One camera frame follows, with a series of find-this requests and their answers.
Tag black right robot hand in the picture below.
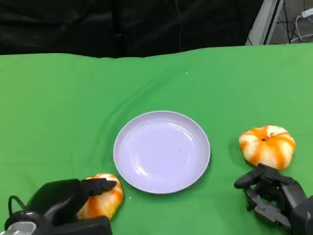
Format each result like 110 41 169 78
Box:
234 163 308 230

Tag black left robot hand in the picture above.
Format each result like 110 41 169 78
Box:
26 178 117 235

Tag green table cloth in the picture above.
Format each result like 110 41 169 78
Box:
0 43 313 235

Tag lilac plate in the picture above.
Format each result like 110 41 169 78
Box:
112 110 211 194

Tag black backdrop curtain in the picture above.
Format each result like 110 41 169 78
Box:
0 0 265 59

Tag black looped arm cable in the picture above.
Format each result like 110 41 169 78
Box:
8 195 28 217

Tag black floor cables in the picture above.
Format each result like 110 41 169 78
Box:
276 0 298 45

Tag white cable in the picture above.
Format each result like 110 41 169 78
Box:
288 14 313 44

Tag grey metal frame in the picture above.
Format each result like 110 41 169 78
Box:
245 0 284 47

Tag thin hanging black cable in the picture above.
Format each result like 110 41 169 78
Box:
175 0 183 49

